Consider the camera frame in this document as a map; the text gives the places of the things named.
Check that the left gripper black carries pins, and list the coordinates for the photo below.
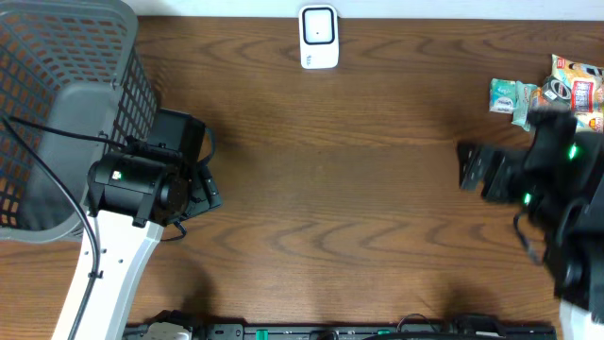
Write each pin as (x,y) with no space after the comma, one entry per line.
(205,192)

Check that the large white snack bag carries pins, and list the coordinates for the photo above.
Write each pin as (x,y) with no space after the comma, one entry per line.
(585,83)

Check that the green tissue pack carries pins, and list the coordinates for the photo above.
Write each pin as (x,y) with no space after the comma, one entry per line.
(502,96)

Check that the teal small snack packet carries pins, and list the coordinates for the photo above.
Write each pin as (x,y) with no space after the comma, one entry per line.
(522,105)

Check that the dark green round-label box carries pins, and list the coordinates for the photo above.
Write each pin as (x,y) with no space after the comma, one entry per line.
(555,91)

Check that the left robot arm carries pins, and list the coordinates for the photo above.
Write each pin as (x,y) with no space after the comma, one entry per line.
(133,196)

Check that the orange tissue pack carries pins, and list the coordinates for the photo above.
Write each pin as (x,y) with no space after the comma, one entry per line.
(537,100)

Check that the white barcode scanner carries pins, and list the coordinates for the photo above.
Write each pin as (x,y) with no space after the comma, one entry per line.
(318,37)

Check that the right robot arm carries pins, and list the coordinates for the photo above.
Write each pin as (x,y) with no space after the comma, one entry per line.
(558,184)

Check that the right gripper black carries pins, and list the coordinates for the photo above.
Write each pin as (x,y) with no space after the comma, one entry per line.
(509,161)

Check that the grey plastic mesh basket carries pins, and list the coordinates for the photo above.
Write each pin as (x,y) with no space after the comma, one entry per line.
(72,89)

